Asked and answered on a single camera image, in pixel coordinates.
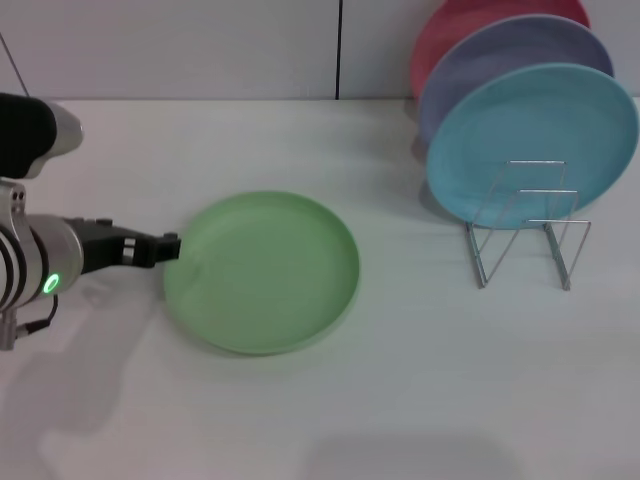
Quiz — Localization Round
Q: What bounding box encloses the red plastic plate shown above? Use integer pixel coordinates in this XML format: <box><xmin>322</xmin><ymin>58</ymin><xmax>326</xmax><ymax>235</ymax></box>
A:
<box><xmin>409</xmin><ymin>0</ymin><xmax>592</xmax><ymax>101</ymax></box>

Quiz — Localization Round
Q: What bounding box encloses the blue plastic plate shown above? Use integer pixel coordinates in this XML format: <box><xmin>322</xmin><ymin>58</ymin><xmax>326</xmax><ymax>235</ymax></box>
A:
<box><xmin>426</xmin><ymin>63</ymin><xmax>640</xmax><ymax>232</ymax></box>

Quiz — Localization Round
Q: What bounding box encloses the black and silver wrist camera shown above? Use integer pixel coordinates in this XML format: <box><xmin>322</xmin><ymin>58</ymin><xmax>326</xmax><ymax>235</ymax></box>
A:
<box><xmin>0</xmin><ymin>93</ymin><xmax>85</xmax><ymax>181</ymax></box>

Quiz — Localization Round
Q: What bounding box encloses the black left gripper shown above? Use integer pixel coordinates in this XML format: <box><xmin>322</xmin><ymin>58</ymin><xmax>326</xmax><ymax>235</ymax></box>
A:
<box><xmin>62</xmin><ymin>217</ymin><xmax>182</xmax><ymax>275</ymax></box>

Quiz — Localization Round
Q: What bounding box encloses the black cable with silver plug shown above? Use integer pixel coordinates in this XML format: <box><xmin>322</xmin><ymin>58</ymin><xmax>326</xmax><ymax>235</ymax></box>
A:
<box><xmin>0</xmin><ymin>293</ymin><xmax>60</xmax><ymax>351</ymax></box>

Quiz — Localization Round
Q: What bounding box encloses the silver wire plate rack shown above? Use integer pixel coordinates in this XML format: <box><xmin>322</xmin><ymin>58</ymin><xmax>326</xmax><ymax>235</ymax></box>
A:
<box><xmin>464</xmin><ymin>159</ymin><xmax>592</xmax><ymax>291</ymax></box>

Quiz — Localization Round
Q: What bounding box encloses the green plastic plate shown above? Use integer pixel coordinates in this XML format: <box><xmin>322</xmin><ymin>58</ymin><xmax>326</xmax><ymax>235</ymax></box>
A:
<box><xmin>162</xmin><ymin>189</ymin><xmax>361</xmax><ymax>357</ymax></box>

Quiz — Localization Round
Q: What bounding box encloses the purple plastic plate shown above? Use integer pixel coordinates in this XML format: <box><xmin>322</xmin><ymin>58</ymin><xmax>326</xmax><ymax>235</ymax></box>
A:
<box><xmin>417</xmin><ymin>13</ymin><xmax>615</xmax><ymax>146</ymax></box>

